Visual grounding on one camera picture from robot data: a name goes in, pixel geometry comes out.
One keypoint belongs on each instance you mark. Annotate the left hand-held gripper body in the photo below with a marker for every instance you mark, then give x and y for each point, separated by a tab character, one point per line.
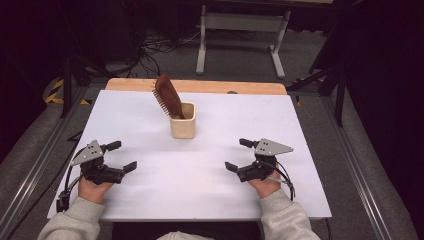
89	153

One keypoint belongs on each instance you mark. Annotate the grey metal table frame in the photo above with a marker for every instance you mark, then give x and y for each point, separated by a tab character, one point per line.
240	21

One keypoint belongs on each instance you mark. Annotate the white board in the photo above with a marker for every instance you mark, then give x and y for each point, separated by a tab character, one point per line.
200	186

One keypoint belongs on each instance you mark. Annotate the person's left hand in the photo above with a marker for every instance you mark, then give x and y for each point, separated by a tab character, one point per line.
93	191

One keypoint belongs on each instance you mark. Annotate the aluminium floor rail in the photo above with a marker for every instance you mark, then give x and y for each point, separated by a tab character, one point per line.
356	166
40	166

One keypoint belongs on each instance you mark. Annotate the beige square cup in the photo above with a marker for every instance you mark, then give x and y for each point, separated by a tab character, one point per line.
182	128

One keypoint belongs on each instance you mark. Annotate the person's right hand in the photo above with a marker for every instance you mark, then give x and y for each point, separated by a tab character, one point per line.
266	188

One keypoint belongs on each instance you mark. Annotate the black metal stand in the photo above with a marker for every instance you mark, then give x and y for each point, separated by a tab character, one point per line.
67	86
339	100

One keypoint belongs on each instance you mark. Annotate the person's torso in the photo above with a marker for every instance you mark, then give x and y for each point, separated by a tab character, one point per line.
183	236

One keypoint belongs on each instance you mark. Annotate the brown wooden hairbrush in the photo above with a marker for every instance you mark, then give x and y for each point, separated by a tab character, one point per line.
168	96

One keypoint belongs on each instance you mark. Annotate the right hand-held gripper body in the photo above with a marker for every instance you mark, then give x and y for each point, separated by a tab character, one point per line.
271	147

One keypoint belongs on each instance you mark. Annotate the yellow black hazard tape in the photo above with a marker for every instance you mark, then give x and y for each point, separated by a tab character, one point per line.
55	93

